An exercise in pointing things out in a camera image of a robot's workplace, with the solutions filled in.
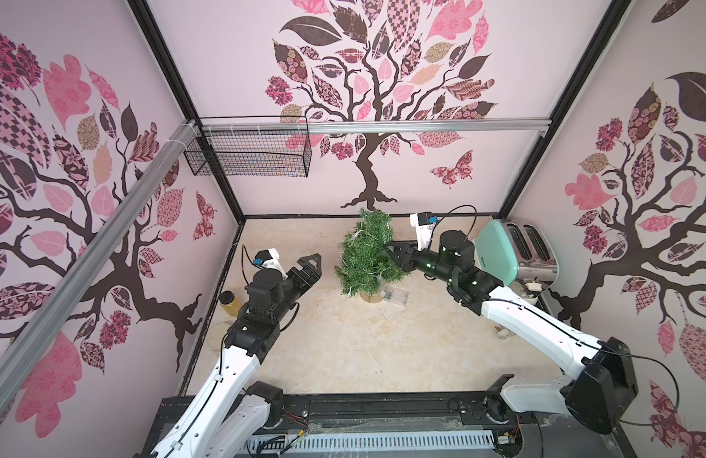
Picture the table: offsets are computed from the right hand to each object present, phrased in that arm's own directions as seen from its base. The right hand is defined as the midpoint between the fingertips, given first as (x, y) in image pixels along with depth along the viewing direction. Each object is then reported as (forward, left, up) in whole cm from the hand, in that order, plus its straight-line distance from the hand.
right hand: (386, 242), depth 72 cm
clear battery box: (+1, -5, -30) cm, 31 cm away
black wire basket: (+41, +42, +4) cm, 59 cm away
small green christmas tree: (-4, +5, -4) cm, 8 cm away
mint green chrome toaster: (+5, -43, -14) cm, 46 cm away
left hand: (-4, +19, -6) cm, 20 cm away
